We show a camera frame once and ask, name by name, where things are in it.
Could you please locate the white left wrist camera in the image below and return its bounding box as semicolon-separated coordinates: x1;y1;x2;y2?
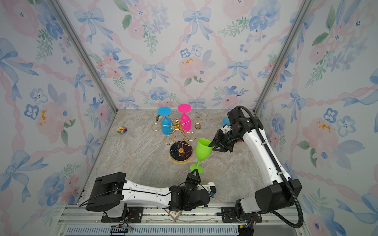
204;182;217;198

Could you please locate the small framed card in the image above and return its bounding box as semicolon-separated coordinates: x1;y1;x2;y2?
165;209;183;221

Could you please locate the light blue wine glass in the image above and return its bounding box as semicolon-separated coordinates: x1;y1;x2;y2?
222;117;230;127

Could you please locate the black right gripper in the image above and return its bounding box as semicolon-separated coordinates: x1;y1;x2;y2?
208;129;241;152

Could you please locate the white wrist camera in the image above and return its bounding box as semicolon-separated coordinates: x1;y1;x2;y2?
204;182;217;198
221;124;232;134

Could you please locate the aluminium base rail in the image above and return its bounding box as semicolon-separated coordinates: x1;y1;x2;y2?
53;203;310;236

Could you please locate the aluminium corner post left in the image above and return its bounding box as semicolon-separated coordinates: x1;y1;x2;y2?
47;0;118;113

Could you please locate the gold wire glass rack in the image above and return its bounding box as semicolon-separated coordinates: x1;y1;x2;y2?
151;116;203;164

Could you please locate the aluminium corner post right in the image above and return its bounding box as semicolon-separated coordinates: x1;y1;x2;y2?
254;0;313;114

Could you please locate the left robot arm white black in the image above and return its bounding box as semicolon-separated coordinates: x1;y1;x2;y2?
80;169;217;220

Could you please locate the green wine glass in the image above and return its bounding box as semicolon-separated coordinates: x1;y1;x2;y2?
190;138;213;174

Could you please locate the aluminium corner post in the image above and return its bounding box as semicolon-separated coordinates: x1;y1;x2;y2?
47;0;118;113
254;0;313;114

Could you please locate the cyan wine glass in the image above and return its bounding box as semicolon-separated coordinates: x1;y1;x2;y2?
158;107;173;135

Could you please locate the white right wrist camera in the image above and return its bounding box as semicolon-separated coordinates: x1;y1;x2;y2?
221;124;232;134

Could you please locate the magenta wine glass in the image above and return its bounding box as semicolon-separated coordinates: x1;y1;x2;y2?
178;104;192;132

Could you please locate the rainbow flower plush toy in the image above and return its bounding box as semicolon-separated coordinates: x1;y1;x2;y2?
117;126;128;134

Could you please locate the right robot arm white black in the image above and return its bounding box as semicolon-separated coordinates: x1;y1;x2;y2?
209;106;304;231

